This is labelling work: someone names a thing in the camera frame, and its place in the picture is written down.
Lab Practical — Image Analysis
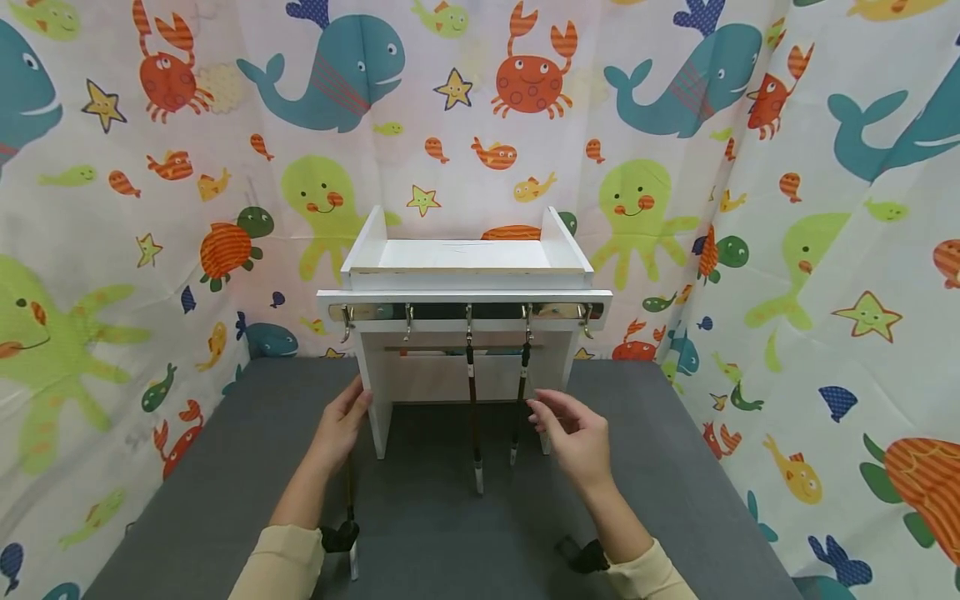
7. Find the person's right forearm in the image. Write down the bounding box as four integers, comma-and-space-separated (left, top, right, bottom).
581, 477, 700, 600

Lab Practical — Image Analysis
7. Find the person's left forearm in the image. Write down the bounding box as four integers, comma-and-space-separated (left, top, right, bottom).
227, 468, 348, 600

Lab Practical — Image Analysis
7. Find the person's right hand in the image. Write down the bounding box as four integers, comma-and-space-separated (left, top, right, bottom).
526, 388, 613, 496

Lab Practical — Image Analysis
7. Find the person's left hand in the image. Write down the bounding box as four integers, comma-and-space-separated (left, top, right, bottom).
306, 376, 375, 482

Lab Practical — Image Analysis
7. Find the brown calligraphy brush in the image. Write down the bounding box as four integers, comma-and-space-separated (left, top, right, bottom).
344, 454, 360, 582

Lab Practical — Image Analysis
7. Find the short dark calligraphy brush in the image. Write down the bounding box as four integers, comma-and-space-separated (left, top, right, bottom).
509, 332, 533, 467

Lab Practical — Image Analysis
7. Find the white wooden hook rack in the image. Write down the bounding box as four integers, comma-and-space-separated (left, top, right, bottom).
316, 205, 614, 461

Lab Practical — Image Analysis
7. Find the long dark calligraphy brush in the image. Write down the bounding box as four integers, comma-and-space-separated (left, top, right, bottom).
464, 330, 486, 497

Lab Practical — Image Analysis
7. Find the metal hook rail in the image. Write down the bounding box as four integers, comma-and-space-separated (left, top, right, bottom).
327, 302, 606, 323

